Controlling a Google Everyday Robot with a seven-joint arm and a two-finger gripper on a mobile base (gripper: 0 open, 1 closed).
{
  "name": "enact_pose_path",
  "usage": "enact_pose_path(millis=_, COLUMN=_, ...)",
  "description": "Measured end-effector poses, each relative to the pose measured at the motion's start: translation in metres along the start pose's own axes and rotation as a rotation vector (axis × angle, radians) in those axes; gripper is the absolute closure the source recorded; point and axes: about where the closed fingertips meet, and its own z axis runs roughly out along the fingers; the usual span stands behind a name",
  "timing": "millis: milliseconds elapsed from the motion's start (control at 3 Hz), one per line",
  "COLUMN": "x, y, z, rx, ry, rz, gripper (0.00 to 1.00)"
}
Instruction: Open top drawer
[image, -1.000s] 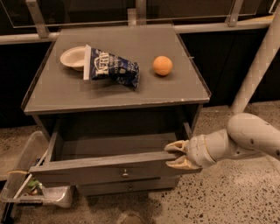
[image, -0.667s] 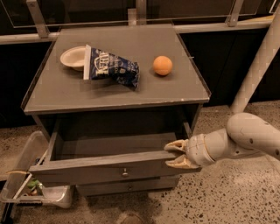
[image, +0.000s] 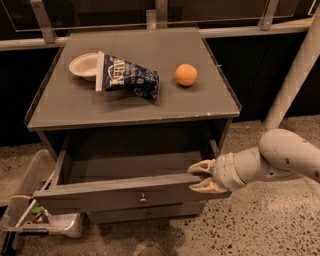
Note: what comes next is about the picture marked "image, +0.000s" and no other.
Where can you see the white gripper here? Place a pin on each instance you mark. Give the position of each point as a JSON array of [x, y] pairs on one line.
[[224, 170]]

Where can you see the grey top drawer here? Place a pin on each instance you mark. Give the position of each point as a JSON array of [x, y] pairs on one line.
[[88, 180]]

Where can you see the grey drawer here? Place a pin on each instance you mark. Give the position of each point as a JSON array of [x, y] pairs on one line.
[[147, 213], [88, 180]]

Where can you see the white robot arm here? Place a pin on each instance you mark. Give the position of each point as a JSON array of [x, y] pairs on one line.
[[280, 153]]

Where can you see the grey bottom drawer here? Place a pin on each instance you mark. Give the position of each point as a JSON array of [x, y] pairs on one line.
[[147, 213]]

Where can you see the grey drawer cabinet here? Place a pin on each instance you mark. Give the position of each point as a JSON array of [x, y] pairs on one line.
[[183, 119]]

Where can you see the orange fruit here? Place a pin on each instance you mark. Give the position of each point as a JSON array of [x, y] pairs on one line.
[[186, 75]]

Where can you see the blue chip bag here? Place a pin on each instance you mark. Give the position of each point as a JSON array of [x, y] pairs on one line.
[[114, 73]]

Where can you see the green can in bin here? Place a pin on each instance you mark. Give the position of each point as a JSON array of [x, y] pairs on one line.
[[39, 211]]

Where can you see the clear plastic bin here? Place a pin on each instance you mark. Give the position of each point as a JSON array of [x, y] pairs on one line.
[[18, 217]]

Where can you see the metal railing with glass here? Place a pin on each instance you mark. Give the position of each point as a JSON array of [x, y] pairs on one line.
[[33, 24]]

